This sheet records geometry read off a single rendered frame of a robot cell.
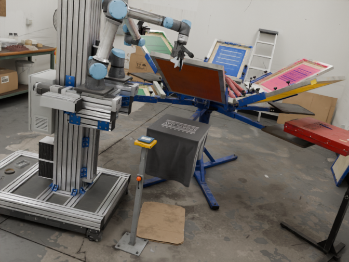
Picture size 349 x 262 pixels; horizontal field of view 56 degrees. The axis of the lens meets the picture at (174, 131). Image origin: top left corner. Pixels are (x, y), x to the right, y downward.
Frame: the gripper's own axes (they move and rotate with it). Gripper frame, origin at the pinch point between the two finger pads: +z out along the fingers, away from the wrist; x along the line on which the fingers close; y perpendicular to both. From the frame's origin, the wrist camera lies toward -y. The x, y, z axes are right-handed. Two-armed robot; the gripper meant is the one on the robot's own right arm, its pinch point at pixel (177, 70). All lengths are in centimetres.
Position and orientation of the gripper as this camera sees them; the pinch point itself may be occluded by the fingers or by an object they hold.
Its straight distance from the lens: 240.5
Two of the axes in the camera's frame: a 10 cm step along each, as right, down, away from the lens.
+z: -2.4, 9.7, 0.7
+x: -2.5, 0.1, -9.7
